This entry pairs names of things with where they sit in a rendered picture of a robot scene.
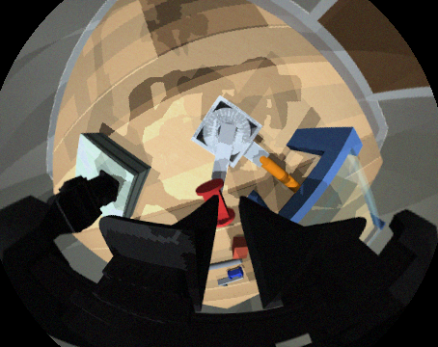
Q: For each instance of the clear-panelled rack with blue frame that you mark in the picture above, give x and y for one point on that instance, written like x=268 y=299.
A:
x=348 y=196

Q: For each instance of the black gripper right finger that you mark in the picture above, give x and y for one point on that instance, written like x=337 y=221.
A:
x=280 y=249

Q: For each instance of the grey metal rod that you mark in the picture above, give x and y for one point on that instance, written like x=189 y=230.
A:
x=220 y=265

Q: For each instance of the white and blue crank handle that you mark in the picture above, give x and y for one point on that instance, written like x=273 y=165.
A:
x=233 y=275

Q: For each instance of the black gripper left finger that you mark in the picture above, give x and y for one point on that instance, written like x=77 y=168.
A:
x=186 y=245

